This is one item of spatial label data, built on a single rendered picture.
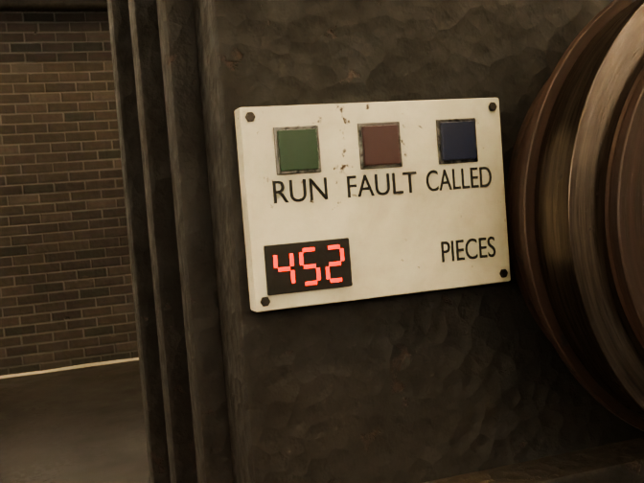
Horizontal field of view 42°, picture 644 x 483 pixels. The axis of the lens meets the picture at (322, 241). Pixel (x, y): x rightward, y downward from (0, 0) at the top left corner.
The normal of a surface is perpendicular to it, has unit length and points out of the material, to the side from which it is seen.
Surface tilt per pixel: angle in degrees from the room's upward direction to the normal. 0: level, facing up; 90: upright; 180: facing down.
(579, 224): 90
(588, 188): 90
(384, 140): 90
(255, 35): 90
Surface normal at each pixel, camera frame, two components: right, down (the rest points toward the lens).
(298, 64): 0.33, 0.02
